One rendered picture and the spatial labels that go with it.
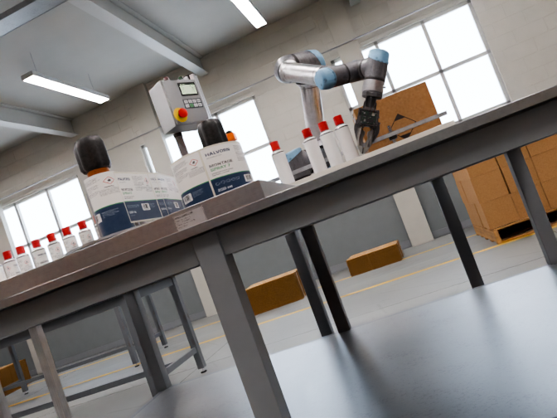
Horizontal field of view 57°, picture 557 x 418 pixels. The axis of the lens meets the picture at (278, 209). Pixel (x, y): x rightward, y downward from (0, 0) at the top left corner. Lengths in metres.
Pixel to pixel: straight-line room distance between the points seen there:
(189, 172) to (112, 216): 0.24
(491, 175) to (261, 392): 4.18
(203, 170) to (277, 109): 6.31
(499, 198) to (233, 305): 4.18
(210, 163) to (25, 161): 8.30
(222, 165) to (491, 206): 3.99
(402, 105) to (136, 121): 6.65
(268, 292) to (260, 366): 4.86
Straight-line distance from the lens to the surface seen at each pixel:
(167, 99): 2.07
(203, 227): 1.08
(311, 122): 2.32
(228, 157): 1.33
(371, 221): 7.31
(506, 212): 5.11
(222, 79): 7.93
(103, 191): 1.42
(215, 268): 1.11
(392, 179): 1.06
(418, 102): 2.11
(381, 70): 1.87
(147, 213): 1.51
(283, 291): 5.96
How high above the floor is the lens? 0.74
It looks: 3 degrees up
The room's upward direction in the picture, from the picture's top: 20 degrees counter-clockwise
